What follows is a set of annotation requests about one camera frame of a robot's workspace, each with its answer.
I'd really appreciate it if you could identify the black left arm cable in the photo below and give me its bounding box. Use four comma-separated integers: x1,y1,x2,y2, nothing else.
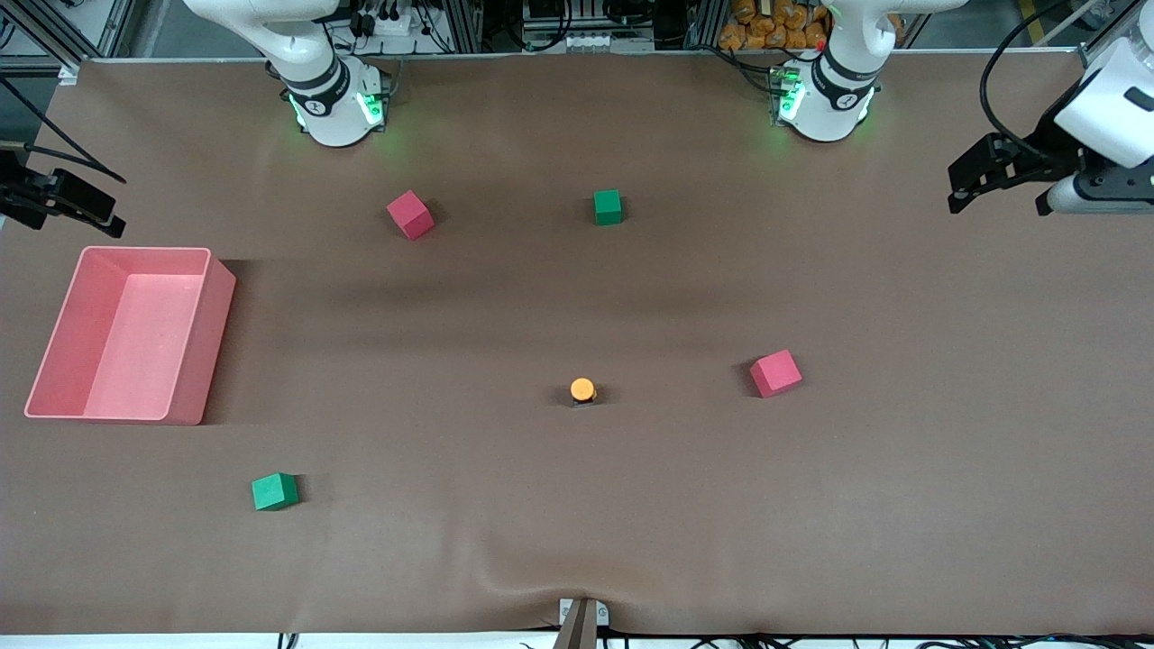
981,0,1087,165

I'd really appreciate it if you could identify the aluminium frame post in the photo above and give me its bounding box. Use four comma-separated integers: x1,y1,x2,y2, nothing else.
685,0,727,50
448,0,483,53

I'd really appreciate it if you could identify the aluminium frame strut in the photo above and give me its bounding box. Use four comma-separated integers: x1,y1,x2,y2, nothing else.
1079,0,1154,73
11,0,84,86

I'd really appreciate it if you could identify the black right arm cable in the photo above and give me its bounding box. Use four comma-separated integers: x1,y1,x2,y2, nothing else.
0,77,128,187

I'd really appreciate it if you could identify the pink plastic bin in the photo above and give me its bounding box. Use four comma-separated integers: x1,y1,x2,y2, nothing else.
24,246,237,425

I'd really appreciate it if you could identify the red foam cube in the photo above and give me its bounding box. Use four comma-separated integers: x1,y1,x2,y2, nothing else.
387,189,436,241
750,350,803,398

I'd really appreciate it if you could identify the white terminal strip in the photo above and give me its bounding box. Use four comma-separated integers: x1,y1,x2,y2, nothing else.
561,34,655,52

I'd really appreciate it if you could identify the white power strip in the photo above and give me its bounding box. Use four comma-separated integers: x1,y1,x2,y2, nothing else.
347,11,417,37

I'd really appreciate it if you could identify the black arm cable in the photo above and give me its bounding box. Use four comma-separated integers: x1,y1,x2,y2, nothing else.
981,0,1087,165
0,77,128,187

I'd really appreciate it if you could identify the brown table mat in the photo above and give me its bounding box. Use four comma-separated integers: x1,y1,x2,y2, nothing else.
0,50,1154,636

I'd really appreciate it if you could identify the bag of orange items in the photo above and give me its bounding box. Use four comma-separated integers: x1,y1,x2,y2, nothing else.
719,0,830,51

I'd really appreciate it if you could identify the metal clamp bracket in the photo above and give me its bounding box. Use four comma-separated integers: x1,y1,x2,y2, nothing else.
552,597,611,649

